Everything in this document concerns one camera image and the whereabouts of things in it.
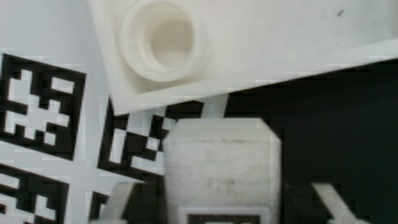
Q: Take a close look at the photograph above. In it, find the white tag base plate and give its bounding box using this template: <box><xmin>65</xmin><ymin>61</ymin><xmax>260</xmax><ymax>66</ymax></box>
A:
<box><xmin>0</xmin><ymin>0</ymin><xmax>179</xmax><ymax>224</ymax></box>

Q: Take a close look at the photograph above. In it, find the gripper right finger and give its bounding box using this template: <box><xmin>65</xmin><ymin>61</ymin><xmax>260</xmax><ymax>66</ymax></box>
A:
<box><xmin>312</xmin><ymin>183</ymin><xmax>371</xmax><ymax>224</ymax></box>

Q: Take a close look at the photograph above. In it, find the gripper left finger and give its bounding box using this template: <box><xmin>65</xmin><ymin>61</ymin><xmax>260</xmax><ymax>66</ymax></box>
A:
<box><xmin>86</xmin><ymin>182</ymin><xmax>140</xmax><ymax>224</ymax></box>

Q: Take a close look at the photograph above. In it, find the white square tabletop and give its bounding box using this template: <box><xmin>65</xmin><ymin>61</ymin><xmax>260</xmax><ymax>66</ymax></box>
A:
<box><xmin>86</xmin><ymin>0</ymin><xmax>398</xmax><ymax>115</ymax></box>

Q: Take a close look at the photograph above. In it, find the white table leg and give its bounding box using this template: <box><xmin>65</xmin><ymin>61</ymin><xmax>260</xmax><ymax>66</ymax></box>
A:
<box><xmin>163</xmin><ymin>95</ymin><xmax>280</xmax><ymax>224</ymax></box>

